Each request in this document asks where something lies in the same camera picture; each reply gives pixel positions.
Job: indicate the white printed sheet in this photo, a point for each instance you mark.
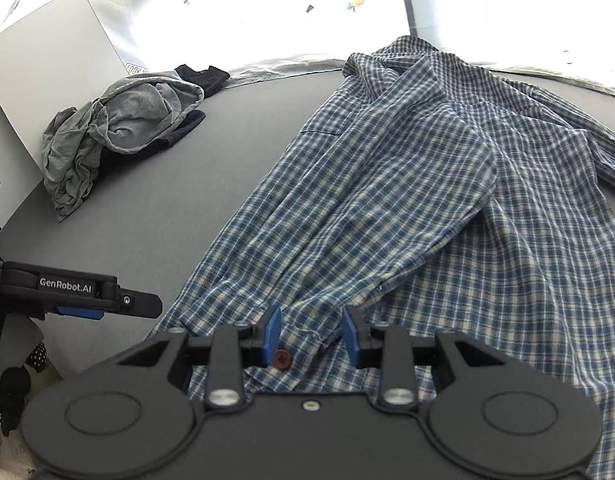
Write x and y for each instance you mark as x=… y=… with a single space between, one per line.
x=287 y=20

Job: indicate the blue plaid shirt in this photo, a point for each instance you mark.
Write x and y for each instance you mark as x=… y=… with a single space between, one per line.
x=387 y=185

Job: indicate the black dotted cloth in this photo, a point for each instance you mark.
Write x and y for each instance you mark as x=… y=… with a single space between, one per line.
x=12 y=385

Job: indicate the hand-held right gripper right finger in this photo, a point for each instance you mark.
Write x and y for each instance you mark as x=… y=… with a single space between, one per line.
x=350 y=336

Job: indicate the navy cloth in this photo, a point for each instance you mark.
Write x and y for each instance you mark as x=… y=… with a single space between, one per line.
x=185 y=127

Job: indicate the black garment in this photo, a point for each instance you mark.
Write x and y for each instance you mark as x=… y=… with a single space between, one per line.
x=207 y=80

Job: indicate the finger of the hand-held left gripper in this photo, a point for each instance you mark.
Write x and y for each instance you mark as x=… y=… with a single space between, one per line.
x=137 y=304

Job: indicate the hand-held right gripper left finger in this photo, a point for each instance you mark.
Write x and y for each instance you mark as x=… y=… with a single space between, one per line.
x=273 y=332

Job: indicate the grey garment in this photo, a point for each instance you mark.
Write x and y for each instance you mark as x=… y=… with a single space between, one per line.
x=132 y=115

